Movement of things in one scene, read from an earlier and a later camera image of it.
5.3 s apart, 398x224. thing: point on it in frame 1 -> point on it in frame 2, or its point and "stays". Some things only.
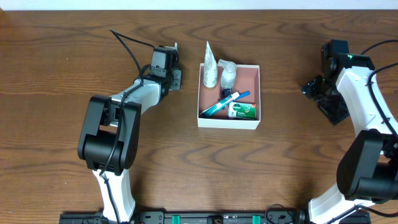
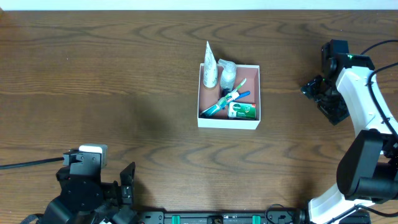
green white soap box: [242, 111] stays
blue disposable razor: [242, 94] stays
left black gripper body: [176, 78] -> [126, 191]
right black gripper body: [315, 88] stays
